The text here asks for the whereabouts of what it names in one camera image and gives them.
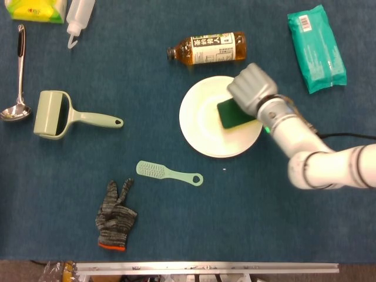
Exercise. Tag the pale green scrub brush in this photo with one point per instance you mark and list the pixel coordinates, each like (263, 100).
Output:
(164, 173)

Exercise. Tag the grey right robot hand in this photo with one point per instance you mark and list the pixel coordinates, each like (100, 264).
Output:
(254, 86)

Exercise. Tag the green yellow sponge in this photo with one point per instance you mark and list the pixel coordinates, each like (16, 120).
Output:
(232, 114)

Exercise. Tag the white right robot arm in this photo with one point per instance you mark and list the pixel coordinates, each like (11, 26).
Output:
(308, 147)

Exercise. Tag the blue table cloth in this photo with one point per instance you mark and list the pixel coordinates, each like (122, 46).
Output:
(147, 88)

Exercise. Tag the grey knitted work glove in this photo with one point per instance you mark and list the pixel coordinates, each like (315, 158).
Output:
(114, 220)

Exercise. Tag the aluminium frame rail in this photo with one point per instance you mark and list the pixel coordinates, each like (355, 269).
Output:
(205, 267)

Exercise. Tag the pale green lint roller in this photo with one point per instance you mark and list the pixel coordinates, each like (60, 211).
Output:
(51, 114)

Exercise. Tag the crumpled clear plastic bag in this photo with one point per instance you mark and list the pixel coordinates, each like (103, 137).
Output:
(57, 271)

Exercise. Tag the steel soup ladle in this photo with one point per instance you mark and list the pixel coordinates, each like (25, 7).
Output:
(20, 73)

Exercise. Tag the white squeeze bottle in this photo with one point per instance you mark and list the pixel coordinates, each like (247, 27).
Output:
(77, 17)

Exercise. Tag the teal wet wipes pack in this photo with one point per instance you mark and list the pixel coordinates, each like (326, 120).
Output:
(318, 50)

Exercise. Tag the yellow green tissue pack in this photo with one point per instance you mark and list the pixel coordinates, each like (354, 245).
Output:
(38, 10)

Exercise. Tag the amber tea bottle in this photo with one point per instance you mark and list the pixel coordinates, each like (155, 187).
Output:
(211, 48)

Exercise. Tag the white round plate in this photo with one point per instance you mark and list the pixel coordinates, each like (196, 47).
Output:
(202, 129)

